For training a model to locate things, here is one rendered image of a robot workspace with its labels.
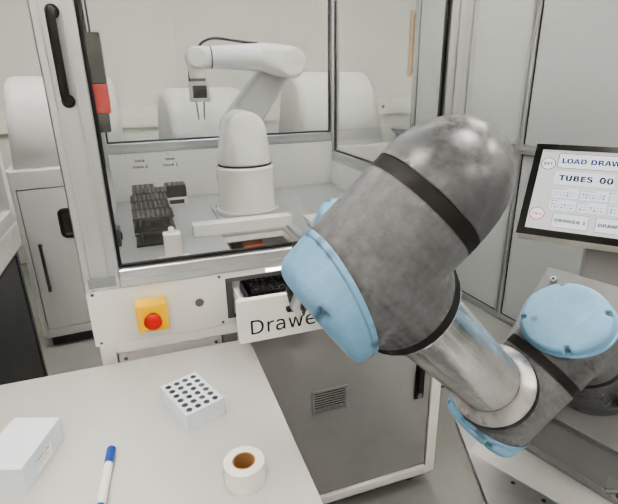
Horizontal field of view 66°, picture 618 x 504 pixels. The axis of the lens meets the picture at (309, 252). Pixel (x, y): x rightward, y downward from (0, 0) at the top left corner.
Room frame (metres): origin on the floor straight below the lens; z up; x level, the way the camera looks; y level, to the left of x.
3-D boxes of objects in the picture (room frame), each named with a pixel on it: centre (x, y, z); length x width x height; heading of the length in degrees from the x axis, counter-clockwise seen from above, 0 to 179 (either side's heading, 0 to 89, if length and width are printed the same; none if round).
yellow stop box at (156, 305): (1.02, 0.38, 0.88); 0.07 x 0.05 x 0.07; 109
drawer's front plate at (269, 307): (1.02, 0.03, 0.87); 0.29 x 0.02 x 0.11; 109
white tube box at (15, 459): (0.67, 0.52, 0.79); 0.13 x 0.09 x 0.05; 179
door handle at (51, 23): (0.99, 0.47, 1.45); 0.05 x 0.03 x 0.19; 19
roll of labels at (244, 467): (0.63, 0.12, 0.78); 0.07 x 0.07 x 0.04
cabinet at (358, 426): (1.61, 0.18, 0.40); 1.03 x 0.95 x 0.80; 109
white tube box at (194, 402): (0.82, 0.25, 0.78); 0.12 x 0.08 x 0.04; 40
